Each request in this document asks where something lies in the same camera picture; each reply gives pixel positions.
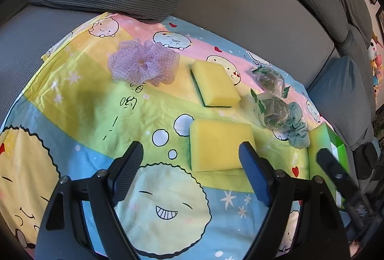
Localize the colourful plush toys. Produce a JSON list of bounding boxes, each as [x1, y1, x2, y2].
[[367, 33, 384, 95]]

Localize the clear plastic bag green print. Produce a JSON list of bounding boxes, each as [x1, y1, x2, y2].
[[250, 89, 291, 131], [250, 66, 290, 98]]

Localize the green cardboard box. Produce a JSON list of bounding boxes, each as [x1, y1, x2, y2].
[[306, 123, 351, 209]]

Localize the printed cartoon blanket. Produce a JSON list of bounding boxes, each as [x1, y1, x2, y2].
[[0, 11, 348, 260]]

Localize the dark round cushion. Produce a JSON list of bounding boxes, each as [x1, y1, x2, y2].
[[352, 140, 380, 181]]

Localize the green fluffy scrunchie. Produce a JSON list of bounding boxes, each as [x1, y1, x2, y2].
[[282, 102, 310, 149]]

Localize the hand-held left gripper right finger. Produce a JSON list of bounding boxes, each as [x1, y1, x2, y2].
[[238, 141, 351, 260]]

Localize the purple mesh scrunchie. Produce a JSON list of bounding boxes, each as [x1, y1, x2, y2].
[[107, 39, 180, 87]]

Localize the grey sofa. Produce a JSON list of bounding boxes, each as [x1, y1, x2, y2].
[[0, 0, 381, 182]]

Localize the yellow sponge with green pad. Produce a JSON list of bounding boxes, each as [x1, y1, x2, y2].
[[189, 119, 257, 173], [190, 60, 242, 108]]

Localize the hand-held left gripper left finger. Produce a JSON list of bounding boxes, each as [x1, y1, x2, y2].
[[35, 141, 144, 260]]

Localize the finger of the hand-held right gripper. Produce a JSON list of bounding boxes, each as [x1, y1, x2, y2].
[[316, 148, 360, 204]]

